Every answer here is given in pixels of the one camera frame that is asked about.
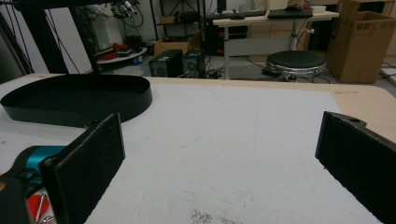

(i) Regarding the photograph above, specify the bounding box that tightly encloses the black keyboard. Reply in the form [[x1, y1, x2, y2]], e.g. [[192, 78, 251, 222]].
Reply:
[[238, 10, 269, 19]]

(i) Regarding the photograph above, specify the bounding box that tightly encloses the black shelf rack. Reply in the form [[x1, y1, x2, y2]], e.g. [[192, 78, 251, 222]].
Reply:
[[148, 0, 207, 41]]

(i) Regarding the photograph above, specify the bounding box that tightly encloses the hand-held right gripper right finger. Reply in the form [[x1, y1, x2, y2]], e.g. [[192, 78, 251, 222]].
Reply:
[[315, 111, 396, 224]]

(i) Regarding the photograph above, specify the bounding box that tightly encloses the small cardboard box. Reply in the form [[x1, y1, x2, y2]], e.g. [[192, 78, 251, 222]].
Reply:
[[153, 31, 203, 57]]

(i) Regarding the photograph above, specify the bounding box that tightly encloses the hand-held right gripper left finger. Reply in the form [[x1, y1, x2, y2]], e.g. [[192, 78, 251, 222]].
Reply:
[[41, 113, 126, 224]]

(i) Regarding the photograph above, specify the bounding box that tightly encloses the round black stool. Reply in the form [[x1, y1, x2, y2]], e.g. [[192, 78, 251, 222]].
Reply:
[[265, 50, 327, 79]]

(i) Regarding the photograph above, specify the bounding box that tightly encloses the grey computer tower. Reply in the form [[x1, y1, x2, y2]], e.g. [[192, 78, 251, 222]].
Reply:
[[181, 49, 207, 78]]

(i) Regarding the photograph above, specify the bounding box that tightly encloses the white office desk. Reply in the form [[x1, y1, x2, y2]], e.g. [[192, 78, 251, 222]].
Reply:
[[213, 10, 340, 80]]

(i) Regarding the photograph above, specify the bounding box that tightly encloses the teal and black power tool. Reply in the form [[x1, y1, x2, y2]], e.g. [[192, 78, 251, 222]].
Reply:
[[0, 145, 68, 200]]

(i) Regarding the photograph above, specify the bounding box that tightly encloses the black metal stand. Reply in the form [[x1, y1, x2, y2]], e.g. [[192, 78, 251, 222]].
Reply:
[[12, 0, 106, 77]]

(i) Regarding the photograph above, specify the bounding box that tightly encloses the black oval tray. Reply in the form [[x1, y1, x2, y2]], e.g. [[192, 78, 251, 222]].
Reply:
[[0, 74, 153, 128]]

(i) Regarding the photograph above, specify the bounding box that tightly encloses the large cardboard box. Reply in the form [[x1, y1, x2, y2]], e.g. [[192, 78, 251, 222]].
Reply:
[[326, 0, 396, 84]]

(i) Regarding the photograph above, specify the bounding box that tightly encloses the red object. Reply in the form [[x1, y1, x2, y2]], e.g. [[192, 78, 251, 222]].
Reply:
[[111, 42, 130, 52]]

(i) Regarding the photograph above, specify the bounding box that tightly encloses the black computer tower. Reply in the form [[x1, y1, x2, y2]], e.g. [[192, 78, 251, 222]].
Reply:
[[148, 49, 184, 78]]

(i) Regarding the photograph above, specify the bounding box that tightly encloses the round white low table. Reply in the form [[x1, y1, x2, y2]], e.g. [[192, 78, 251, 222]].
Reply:
[[96, 46, 149, 65]]

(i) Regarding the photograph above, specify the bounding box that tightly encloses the white table mat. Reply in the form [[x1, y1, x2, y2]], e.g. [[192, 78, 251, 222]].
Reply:
[[0, 76, 384, 224]]

